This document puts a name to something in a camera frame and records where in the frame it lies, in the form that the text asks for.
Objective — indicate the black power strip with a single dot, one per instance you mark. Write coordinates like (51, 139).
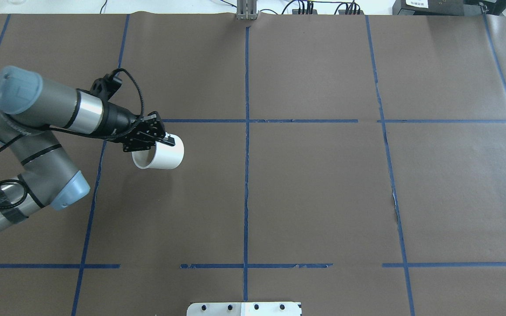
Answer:
(329, 7)

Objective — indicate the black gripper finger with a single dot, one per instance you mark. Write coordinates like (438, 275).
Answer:
(169, 140)

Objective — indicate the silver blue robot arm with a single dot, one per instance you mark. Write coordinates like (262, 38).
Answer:
(33, 108)

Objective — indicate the black box with label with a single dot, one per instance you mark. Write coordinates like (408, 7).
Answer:
(448, 7)

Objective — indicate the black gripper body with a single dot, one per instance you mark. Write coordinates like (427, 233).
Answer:
(118, 120)

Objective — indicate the aluminium frame post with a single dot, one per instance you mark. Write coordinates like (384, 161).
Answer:
(246, 10)

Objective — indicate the white camera stand post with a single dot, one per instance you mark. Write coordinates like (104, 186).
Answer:
(245, 309)

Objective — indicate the white smiley face mug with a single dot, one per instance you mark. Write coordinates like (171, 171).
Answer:
(160, 156)

